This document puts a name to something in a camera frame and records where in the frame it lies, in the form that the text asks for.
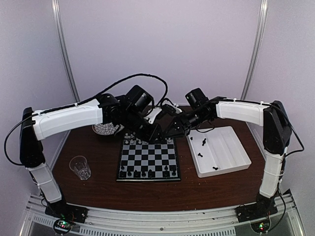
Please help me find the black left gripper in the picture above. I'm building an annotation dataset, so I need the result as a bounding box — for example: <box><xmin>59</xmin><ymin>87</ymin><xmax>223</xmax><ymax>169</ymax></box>
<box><xmin>122</xmin><ymin>108</ymin><xmax>166</xmax><ymax>144</ymax></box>

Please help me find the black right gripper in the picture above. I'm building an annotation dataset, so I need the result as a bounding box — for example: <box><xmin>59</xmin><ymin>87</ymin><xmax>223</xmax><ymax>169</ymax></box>
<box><xmin>163</xmin><ymin>109</ymin><xmax>210</xmax><ymax>138</ymax></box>

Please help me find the black white chessboard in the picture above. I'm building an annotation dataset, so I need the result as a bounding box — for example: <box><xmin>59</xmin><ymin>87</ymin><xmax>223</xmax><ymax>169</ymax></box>
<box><xmin>116</xmin><ymin>133</ymin><xmax>181</xmax><ymax>181</ymax></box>

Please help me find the white plastic tray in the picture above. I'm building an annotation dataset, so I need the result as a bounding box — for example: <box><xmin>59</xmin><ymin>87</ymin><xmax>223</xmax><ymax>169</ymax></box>
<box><xmin>187</xmin><ymin>126</ymin><xmax>252</xmax><ymax>178</ymax></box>

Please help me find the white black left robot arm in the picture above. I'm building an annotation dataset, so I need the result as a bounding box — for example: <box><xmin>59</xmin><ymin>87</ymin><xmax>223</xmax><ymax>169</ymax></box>
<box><xmin>15</xmin><ymin>85</ymin><xmax>162</xmax><ymax>218</ymax></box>

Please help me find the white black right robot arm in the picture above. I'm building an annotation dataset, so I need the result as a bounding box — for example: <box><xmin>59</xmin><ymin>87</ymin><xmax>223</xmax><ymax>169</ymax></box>
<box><xmin>163</xmin><ymin>88</ymin><xmax>297</xmax><ymax>217</ymax></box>

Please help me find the floral ceramic plate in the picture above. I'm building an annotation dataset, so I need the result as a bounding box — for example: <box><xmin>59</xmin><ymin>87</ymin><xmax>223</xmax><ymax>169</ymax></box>
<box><xmin>92</xmin><ymin>123</ymin><xmax>124</xmax><ymax>136</ymax></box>

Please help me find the clear drinking glass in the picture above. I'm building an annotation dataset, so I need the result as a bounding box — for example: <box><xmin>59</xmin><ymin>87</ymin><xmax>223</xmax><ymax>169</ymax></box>
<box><xmin>69</xmin><ymin>155</ymin><xmax>92</xmax><ymax>180</ymax></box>

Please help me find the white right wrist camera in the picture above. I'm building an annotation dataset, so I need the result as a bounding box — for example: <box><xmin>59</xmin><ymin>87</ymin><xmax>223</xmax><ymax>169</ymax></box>
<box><xmin>161</xmin><ymin>98</ymin><xmax>184</xmax><ymax>115</ymax></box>

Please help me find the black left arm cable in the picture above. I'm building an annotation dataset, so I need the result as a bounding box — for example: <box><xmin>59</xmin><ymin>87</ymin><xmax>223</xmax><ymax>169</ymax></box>
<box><xmin>73</xmin><ymin>73</ymin><xmax>169</xmax><ymax>109</ymax></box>

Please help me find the front aluminium rail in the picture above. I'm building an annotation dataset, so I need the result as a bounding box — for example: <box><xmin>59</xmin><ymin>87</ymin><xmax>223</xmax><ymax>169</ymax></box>
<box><xmin>16</xmin><ymin>200</ymin><xmax>306</xmax><ymax>236</ymax></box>

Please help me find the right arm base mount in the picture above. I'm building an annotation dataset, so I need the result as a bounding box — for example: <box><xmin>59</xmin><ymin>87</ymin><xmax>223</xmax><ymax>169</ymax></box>
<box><xmin>235</xmin><ymin>203</ymin><xmax>278</xmax><ymax>234</ymax></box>

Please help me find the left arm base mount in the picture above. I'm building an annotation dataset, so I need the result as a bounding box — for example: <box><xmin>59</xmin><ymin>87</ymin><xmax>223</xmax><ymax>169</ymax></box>
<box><xmin>45</xmin><ymin>205</ymin><xmax>88</xmax><ymax>235</ymax></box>

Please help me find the right aluminium frame post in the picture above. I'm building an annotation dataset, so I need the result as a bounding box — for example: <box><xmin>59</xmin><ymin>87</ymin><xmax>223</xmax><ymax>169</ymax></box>
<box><xmin>241</xmin><ymin>0</ymin><xmax>269</xmax><ymax>100</ymax></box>

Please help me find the aluminium frame post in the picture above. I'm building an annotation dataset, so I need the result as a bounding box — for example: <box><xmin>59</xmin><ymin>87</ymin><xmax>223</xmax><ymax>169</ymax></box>
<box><xmin>51</xmin><ymin>0</ymin><xmax>80</xmax><ymax>102</ymax></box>
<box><xmin>241</xmin><ymin>0</ymin><xmax>269</xmax><ymax>100</ymax></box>

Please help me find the left aluminium frame post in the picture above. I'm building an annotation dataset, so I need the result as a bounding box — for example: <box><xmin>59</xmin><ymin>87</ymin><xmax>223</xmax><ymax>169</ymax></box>
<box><xmin>51</xmin><ymin>0</ymin><xmax>80</xmax><ymax>102</ymax></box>

